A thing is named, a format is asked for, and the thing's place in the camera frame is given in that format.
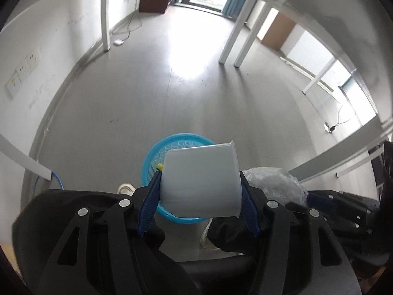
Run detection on blue cable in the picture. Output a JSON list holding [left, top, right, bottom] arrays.
[[31, 170, 66, 198]]

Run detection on clear plastic wrap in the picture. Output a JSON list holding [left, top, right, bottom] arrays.
[[244, 167, 308, 207]]

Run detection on white plastic cup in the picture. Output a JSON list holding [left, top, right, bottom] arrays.
[[160, 140, 243, 219]]

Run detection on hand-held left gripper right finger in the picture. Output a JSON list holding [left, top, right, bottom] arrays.
[[239, 171, 363, 295]]

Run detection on white cable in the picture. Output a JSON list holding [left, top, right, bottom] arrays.
[[336, 103, 360, 127]]

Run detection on window curtain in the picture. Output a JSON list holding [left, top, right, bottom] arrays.
[[222, 0, 250, 18]]

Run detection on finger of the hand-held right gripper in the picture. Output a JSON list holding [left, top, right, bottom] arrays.
[[307, 190, 381, 210], [330, 210, 382, 238]]

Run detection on white table leg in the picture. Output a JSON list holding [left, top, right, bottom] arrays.
[[101, 0, 111, 51], [234, 0, 287, 68], [302, 57, 337, 94], [219, 0, 259, 64]]

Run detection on person's black pants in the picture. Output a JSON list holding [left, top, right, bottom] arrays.
[[12, 189, 393, 295]]

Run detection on white wall socket panel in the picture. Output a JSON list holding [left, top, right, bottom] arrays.
[[5, 47, 42, 98]]

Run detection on black cable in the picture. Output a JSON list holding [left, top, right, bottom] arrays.
[[118, 0, 142, 42]]

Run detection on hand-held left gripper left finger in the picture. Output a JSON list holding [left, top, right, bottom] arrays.
[[36, 170, 163, 295]]

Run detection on blue plastic basket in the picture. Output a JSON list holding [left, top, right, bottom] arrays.
[[142, 133, 217, 224]]

